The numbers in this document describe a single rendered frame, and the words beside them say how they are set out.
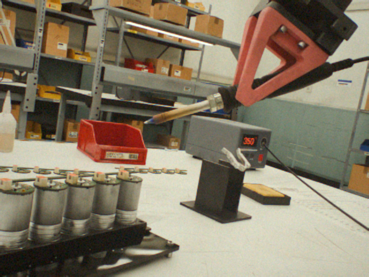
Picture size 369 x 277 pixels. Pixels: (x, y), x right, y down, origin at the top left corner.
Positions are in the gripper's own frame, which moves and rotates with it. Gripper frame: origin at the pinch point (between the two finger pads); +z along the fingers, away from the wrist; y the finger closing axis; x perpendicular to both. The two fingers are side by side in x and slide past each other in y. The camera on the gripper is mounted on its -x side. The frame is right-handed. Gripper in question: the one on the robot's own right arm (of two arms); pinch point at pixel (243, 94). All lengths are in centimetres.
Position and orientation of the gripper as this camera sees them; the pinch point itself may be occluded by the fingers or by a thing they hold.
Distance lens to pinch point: 38.6
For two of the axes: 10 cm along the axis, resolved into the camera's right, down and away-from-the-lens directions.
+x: 8.0, 5.7, 1.8
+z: -5.9, 8.1, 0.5
